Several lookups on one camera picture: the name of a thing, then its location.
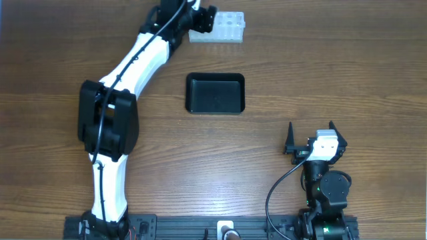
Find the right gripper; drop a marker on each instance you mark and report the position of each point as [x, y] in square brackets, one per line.
[298, 153]

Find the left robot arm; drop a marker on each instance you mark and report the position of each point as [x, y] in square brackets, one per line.
[146, 63]

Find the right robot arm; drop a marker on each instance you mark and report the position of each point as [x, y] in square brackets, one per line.
[333, 190]

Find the black tray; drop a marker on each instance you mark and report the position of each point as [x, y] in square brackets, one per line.
[215, 95]

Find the white test tube rack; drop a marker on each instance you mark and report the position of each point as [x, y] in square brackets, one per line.
[230, 33]

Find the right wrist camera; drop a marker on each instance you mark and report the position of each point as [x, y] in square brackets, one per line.
[323, 145]

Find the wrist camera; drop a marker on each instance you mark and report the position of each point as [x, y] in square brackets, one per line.
[323, 145]
[197, 4]

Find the mounting rail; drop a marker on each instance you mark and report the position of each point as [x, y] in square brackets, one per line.
[187, 228]

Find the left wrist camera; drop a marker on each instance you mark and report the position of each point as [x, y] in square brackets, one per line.
[197, 4]

